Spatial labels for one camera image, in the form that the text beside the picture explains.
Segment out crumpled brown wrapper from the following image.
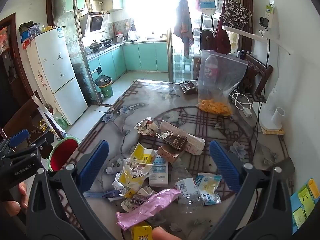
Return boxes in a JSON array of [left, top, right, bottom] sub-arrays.
[[121, 187, 157, 212]]

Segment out yellow carton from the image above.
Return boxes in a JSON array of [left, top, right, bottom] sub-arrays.
[[129, 142, 157, 165]]

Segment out clear zip bag orange snacks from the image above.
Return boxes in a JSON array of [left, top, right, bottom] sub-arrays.
[[197, 49, 248, 117]]

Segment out clear plastic storage box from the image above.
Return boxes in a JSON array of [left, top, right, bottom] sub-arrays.
[[27, 24, 42, 35]]

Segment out dark brown snack packet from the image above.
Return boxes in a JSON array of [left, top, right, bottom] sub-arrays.
[[179, 80, 198, 95]]

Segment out pink plastic wrapper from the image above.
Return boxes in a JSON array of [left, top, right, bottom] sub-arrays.
[[116, 188, 182, 231]]

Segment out green kitchen trash bin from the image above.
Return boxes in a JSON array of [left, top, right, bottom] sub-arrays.
[[94, 75, 114, 98]]

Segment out small yellow box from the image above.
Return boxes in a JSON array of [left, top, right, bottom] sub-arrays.
[[131, 224, 153, 240]]

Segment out dark wooden chair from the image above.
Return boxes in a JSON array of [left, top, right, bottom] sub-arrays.
[[236, 52, 273, 103]]

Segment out person's right hand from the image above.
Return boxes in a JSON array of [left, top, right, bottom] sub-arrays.
[[152, 226, 181, 240]]

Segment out hanging plaid towel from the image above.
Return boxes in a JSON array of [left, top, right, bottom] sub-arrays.
[[173, 0, 194, 59]]

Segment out dark red garment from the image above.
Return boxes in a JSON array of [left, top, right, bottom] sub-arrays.
[[215, 12, 232, 55]]

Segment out green detergent bottle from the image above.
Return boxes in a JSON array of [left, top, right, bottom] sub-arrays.
[[53, 110, 68, 130]]

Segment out white two-door fridge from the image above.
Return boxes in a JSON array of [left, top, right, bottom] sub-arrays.
[[26, 26, 88, 125]]

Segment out blue white milk carton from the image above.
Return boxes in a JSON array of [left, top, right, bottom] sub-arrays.
[[148, 155, 170, 187]]

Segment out crushed clear plastic bottle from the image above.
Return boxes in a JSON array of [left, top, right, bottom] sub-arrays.
[[171, 164, 204, 214]]

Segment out dark green cloth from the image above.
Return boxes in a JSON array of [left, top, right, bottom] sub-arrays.
[[19, 21, 34, 34]]

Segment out carved wooden chair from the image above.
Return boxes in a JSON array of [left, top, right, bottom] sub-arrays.
[[2, 97, 54, 140]]

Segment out person's left hand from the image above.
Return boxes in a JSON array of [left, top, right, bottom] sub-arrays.
[[3, 182, 28, 217]]

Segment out red hanging packet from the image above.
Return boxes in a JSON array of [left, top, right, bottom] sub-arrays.
[[0, 27, 9, 53]]

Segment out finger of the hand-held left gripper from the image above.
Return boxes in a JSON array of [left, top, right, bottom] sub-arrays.
[[0, 129, 30, 153], [0, 131, 55, 161]]

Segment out red basin with green rim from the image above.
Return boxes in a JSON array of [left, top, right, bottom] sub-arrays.
[[48, 137, 80, 172]]

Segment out white charger with cable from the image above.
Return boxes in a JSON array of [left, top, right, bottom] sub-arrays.
[[230, 91, 253, 118]]

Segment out teal kitchen base cabinets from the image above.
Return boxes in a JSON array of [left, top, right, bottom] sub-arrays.
[[86, 41, 168, 80]]

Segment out newspaper ball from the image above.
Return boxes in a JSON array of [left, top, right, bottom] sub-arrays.
[[134, 116, 159, 137]]

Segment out gold cigarette box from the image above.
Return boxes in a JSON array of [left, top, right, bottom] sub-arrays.
[[157, 144, 186, 165]]

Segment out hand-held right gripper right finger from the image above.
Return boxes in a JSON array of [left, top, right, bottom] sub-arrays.
[[207, 140, 293, 240]]

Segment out black shoulder bag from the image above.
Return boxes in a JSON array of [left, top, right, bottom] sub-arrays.
[[199, 29, 215, 52]]

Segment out brown cigarette pack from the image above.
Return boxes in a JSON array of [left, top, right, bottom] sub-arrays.
[[156, 131, 188, 151]]

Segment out black wok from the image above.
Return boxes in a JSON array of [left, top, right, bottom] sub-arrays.
[[89, 40, 103, 51]]

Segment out white desk lamp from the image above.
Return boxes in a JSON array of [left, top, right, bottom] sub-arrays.
[[221, 25, 293, 133]]

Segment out black white letter print bag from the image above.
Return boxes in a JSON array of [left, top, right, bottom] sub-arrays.
[[221, 0, 252, 29]]

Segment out black range hood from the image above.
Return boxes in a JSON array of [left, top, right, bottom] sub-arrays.
[[80, 10, 110, 34]]

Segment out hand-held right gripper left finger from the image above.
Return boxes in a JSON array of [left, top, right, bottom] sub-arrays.
[[26, 139, 110, 240]]

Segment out crumpled yellow wrapper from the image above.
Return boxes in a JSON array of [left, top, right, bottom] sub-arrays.
[[112, 158, 153, 198]]

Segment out table with floral cloth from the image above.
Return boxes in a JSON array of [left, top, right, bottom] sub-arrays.
[[54, 79, 295, 240]]

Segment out colourful sticky note pad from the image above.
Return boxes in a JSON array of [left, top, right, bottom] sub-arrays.
[[290, 177, 320, 229]]

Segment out blue white snack packet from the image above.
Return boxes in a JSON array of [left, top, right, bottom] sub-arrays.
[[195, 172, 223, 205]]

